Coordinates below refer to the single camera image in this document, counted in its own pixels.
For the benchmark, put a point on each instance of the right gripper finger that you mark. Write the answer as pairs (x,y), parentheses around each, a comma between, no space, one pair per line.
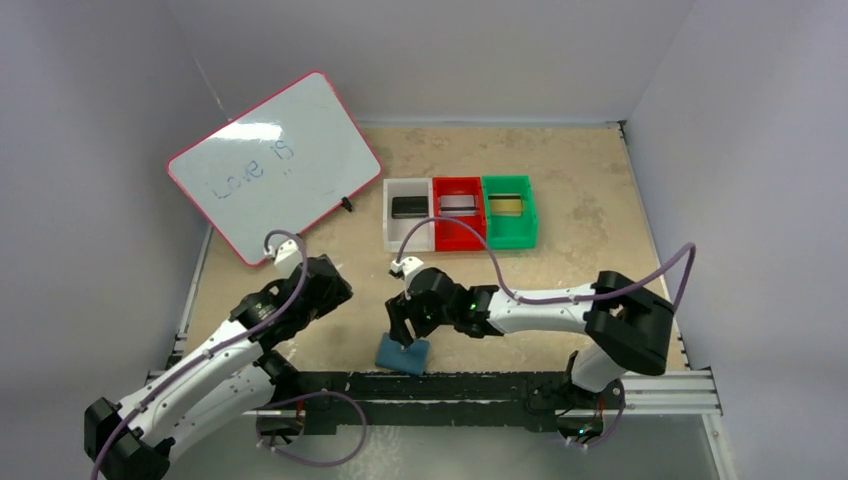
(397,313)
(420,324)

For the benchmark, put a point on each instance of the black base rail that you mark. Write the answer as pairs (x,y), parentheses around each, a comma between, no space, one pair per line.
(539,402)

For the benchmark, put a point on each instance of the pink framed whiteboard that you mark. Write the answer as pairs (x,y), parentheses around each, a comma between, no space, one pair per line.
(285,163)

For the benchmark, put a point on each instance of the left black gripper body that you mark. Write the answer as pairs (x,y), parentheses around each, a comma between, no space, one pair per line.
(329,285)

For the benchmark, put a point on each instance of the silver card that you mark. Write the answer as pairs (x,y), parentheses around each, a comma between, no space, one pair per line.
(457,205)

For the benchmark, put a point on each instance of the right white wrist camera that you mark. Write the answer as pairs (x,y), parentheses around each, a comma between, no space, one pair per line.
(405,268)

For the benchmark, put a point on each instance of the green plastic bin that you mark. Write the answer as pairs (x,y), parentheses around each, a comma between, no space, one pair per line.
(505,232)

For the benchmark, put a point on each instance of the black card in white bin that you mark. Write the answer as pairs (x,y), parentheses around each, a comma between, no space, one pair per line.
(409,207)

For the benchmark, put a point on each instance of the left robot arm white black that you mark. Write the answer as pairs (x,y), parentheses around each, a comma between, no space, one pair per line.
(235,370)

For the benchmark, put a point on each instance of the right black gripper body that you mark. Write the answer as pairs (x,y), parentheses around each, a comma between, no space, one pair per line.
(403,312)

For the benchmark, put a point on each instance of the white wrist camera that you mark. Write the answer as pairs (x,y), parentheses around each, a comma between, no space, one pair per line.
(285,255)
(405,268)

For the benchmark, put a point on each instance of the gold card in green bin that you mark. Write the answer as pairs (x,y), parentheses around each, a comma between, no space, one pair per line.
(505,205)

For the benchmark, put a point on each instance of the blue card holder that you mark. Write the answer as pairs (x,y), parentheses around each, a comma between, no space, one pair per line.
(412,360)

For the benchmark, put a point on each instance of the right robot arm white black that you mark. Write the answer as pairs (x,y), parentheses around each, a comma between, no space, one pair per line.
(629,325)

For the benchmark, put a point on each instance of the red plastic bin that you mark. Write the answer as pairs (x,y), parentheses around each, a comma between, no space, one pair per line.
(449,236)

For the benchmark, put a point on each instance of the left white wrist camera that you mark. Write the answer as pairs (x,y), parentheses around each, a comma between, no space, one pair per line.
(285,255)

